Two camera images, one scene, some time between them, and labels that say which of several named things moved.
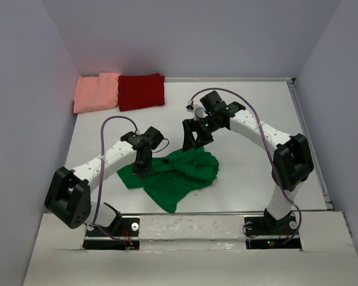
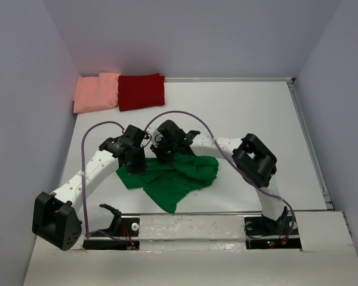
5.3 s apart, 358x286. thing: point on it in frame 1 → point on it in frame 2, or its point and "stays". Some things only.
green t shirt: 173,176 stays
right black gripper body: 206,126 → 166,149
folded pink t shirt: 93,93 stays
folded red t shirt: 136,92 stays
